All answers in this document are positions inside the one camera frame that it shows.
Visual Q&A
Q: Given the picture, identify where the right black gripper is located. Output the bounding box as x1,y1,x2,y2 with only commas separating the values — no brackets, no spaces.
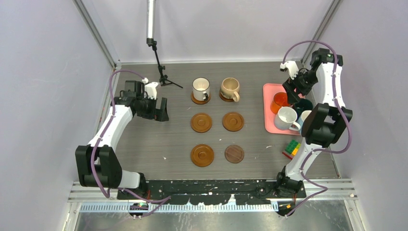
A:
282,69,318,104

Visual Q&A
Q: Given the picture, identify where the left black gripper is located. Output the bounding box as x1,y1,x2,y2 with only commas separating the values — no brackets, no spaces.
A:
137,94,168,122

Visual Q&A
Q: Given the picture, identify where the orange ceramic mug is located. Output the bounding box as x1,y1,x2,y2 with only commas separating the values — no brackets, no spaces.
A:
270,92,290,115

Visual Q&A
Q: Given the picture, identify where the pink plastic tray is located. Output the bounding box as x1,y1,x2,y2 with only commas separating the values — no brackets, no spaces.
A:
263,83,300,136

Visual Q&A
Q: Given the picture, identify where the brown wooden coaster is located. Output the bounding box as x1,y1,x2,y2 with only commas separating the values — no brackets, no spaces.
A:
191,144,214,167
191,113,212,133
219,92,234,102
222,112,245,132
191,91,212,105

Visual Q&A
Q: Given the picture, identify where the cream ceramic mug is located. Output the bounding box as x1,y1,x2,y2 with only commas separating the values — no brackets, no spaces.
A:
192,77,210,102

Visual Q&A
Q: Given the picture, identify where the beige ceramic mug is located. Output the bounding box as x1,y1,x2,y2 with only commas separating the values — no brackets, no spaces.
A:
220,77,240,102

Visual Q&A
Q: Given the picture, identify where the dark walnut wooden coaster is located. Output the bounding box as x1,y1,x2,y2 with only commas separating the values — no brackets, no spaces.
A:
224,145,244,164

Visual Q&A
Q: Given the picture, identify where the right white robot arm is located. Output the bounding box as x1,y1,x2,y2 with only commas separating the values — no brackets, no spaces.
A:
274,48,353,198

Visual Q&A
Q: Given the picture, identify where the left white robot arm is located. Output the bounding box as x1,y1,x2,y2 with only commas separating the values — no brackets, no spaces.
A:
75,80,169,199

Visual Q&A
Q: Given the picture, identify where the dark green ceramic mug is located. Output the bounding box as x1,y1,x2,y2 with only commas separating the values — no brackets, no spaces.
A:
291,99,314,117

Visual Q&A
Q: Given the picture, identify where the light blue ceramic mug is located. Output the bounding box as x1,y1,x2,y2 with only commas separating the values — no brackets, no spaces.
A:
297,110,312,133

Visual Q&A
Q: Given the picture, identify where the white ceramic mug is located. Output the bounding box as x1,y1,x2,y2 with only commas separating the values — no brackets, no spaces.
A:
274,106,301,131

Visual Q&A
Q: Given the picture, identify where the colourful cube block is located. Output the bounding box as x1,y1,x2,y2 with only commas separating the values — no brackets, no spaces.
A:
282,140,301,160

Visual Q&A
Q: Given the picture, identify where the black tripod with silver pole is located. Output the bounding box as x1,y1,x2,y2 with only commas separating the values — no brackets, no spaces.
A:
146,0,184,89

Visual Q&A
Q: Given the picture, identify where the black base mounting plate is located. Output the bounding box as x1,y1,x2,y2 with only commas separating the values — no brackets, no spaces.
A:
117,179,306,205

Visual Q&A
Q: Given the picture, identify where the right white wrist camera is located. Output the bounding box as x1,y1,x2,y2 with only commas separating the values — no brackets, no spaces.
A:
280,61,299,80

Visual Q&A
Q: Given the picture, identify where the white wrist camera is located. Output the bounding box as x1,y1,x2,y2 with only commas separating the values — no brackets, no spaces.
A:
142,78,161,100
280,61,299,80

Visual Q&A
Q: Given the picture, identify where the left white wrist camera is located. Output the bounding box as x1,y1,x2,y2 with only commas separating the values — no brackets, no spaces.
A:
142,78,161,100

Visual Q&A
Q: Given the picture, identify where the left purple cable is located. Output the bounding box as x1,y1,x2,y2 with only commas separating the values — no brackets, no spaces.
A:
90,69,172,218

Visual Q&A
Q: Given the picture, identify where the aluminium frame rail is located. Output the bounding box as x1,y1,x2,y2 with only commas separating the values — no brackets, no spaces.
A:
68,179,358,214

